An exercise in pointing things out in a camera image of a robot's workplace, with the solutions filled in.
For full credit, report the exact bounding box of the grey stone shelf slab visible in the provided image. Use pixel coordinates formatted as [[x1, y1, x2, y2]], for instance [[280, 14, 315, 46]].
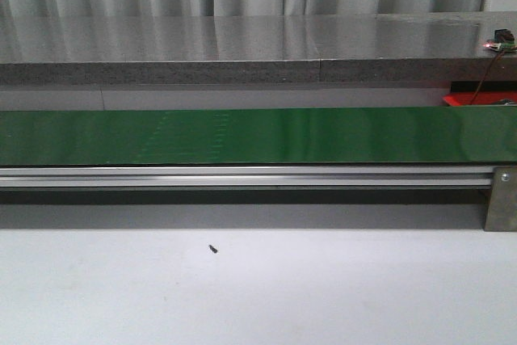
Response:
[[1, 11, 516, 85]]

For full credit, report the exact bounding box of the red plastic tray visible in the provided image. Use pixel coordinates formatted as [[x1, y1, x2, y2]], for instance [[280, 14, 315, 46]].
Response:
[[443, 91, 516, 107]]

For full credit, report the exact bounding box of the green conveyor belt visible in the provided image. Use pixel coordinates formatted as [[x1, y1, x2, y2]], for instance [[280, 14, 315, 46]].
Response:
[[1, 106, 516, 166]]

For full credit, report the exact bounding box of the small green circuit board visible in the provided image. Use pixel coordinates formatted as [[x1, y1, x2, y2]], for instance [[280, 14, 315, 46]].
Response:
[[484, 29, 516, 53]]

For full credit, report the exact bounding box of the aluminium conveyor frame rail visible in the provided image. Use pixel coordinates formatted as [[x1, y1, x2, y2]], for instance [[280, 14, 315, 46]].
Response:
[[1, 165, 495, 189]]

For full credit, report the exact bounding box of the grey metal support bracket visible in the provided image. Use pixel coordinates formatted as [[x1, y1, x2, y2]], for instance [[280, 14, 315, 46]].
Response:
[[484, 166, 516, 232]]

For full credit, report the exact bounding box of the thin brown sensor wire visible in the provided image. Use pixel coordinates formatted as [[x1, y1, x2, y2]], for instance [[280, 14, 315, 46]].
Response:
[[469, 50, 506, 107]]

